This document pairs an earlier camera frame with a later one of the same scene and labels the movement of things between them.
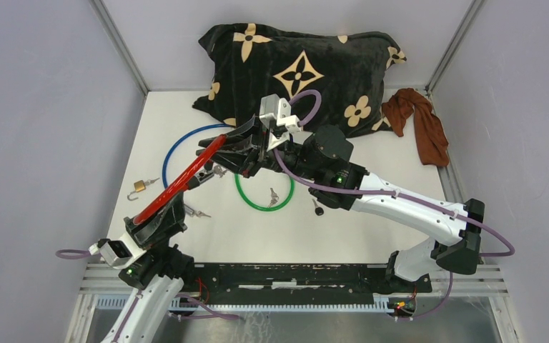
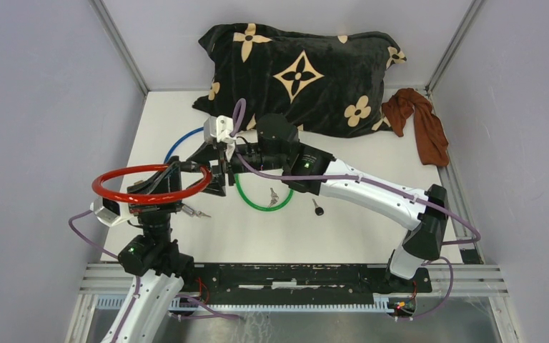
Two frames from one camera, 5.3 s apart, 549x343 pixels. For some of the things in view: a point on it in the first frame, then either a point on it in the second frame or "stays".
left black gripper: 169,220 to 163,181
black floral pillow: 352,74 stays
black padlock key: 318,211 stays
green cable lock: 260,208 stays
